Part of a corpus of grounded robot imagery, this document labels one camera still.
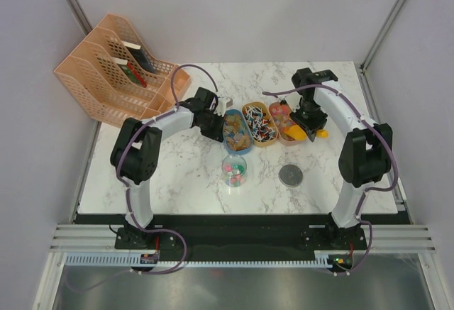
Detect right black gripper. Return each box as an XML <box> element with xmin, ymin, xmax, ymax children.
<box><xmin>289</xmin><ymin>99</ymin><xmax>328</xmax><ymax>141</ymax></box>

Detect yellow plastic scoop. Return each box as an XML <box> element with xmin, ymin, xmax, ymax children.
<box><xmin>283</xmin><ymin>125</ymin><xmax>329</xmax><ymax>140</ymax></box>

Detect pink gummy tray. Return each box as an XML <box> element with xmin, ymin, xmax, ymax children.
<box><xmin>268</xmin><ymin>102</ymin><xmax>305</xmax><ymax>146</ymax></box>

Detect blue candy tray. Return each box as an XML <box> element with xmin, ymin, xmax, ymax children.
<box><xmin>223</xmin><ymin>109</ymin><xmax>253</xmax><ymax>155</ymax></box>

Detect tan lollipop tray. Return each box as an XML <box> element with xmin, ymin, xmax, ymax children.
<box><xmin>241</xmin><ymin>101</ymin><xmax>278</xmax><ymax>148</ymax></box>

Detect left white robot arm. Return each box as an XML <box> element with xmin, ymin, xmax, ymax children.
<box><xmin>110</xmin><ymin>88</ymin><xmax>233</xmax><ymax>250</ymax></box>

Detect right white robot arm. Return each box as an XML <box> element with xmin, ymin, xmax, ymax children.
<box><xmin>290</xmin><ymin>68</ymin><xmax>395</xmax><ymax>249</ymax></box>

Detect clear glass jar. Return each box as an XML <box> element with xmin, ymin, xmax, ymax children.
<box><xmin>221</xmin><ymin>155</ymin><xmax>248</xmax><ymax>194</ymax></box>

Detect peach desk organizer tray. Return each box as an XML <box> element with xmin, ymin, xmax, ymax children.
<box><xmin>141</xmin><ymin>65</ymin><xmax>192</xmax><ymax>119</ymax></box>

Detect grey metal jar lid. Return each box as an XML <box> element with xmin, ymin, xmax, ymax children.
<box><xmin>278</xmin><ymin>164</ymin><xmax>304</xmax><ymax>188</ymax></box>

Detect books in file rack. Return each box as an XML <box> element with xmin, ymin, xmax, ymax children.
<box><xmin>116</xmin><ymin>40</ymin><xmax>156</xmax><ymax>87</ymax></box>

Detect peach file organizer rack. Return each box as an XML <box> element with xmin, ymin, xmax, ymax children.
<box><xmin>55</xmin><ymin>14</ymin><xmax>176</xmax><ymax>127</ymax></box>

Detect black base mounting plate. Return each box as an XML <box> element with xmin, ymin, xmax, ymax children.
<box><xmin>72</xmin><ymin>213</ymin><xmax>370</xmax><ymax>277</ymax></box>

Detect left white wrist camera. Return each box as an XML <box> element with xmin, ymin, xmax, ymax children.
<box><xmin>214</xmin><ymin>97</ymin><xmax>233</xmax><ymax>116</ymax></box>

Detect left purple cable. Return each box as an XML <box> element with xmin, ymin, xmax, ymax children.
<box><xmin>63</xmin><ymin>63</ymin><xmax>219</xmax><ymax>292</ymax></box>

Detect purple cable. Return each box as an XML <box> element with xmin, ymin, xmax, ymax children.
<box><xmin>262</xmin><ymin>87</ymin><xmax>399</xmax><ymax>277</ymax></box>
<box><xmin>63</xmin><ymin>63</ymin><xmax>219</xmax><ymax>292</ymax></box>

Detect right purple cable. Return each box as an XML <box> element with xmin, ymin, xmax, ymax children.
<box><xmin>262</xmin><ymin>87</ymin><xmax>399</xmax><ymax>277</ymax></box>

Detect white slotted cable duct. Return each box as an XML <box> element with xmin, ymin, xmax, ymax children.
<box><xmin>65</xmin><ymin>252</ymin><xmax>333</xmax><ymax>268</ymax></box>

